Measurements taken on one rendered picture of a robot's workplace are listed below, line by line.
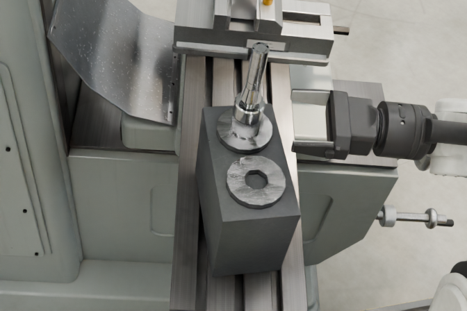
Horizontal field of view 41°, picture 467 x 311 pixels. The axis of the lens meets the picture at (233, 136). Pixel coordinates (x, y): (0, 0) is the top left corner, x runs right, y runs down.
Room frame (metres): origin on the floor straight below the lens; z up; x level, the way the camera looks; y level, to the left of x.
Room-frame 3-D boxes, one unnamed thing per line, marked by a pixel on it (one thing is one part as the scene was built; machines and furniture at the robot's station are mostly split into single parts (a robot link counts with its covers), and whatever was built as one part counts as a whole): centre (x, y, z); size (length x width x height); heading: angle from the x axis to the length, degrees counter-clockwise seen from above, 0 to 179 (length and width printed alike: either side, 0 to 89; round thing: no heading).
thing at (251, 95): (0.63, -0.02, 1.26); 0.03 x 0.03 x 0.11
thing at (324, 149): (0.58, -0.12, 1.18); 0.06 x 0.02 x 0.03; 96
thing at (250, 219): (0.58, -0.03, 1.04); 0.22 x 0.12 x 0.20; 18
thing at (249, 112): (0.63, -0.02, 1.20); 0.05 x 0.05 x 0.01
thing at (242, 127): (0.63, -0.02, 1.17); 0.05 x 0.05 x 0.06
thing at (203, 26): (1.06, 0.00, 1.00); 0.35 x 0.15 x 0.11; 97
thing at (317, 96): (0.69, -0.11, 1.18); 0.06 x 0.02 x 0.03; 96
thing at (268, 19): (1.06, -0.02, 1.03); 0.12 x 0.06 x 0.04; 7
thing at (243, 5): (1.05, 0.03, 1.05); 0.06 x 0.05 x 0.06; 7
